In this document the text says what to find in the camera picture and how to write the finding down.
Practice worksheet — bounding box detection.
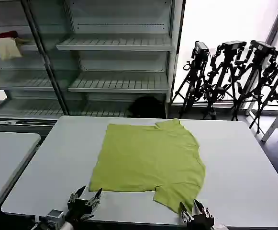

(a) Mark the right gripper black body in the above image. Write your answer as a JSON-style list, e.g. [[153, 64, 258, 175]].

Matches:
[[186, 215, 215, 230]]

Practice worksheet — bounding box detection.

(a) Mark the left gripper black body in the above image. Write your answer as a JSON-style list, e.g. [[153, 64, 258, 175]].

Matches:
[[66, 198, 99, 222]]

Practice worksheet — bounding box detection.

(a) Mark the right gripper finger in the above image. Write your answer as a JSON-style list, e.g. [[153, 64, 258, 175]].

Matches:
[[178, 202, 193, 225], [193, 199, 212, 218]]

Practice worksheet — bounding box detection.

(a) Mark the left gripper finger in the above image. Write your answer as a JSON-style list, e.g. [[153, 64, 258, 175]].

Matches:
[[68, 185, 86, 205], [85, 188, 103, 207]]

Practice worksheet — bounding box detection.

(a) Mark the lime green t-shirt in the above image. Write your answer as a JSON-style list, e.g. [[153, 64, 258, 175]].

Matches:
[[88, 117, 206, 215]]

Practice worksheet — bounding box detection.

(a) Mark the black bag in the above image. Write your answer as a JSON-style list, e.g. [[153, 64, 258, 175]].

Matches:
[[127, 95, 167, 119]]

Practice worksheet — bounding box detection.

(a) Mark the grey shelf unit with cloths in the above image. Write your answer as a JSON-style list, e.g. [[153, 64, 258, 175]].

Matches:
[[0, 0, 69, 126]]

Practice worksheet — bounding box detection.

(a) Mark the empty grey metal shelf unit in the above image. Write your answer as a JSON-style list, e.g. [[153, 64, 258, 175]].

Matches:
[[21, 0, 186, 119]]

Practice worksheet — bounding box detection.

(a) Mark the beige cloth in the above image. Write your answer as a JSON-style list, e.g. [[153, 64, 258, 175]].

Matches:
[[0, 37, 23, 60]]

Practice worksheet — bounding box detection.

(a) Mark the red folded cloth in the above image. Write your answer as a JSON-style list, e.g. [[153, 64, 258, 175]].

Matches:
[[0, 30, 19, 41]]

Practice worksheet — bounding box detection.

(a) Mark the white slanted frame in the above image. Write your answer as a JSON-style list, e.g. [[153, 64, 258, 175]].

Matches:
[[260, 94, 278, 143]]

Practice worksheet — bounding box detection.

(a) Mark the black camera on tripod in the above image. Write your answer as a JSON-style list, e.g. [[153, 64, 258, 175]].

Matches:
[[250, 40, 276, 55], [192, 41, 210, 61], [221, 40, 247, 52]]

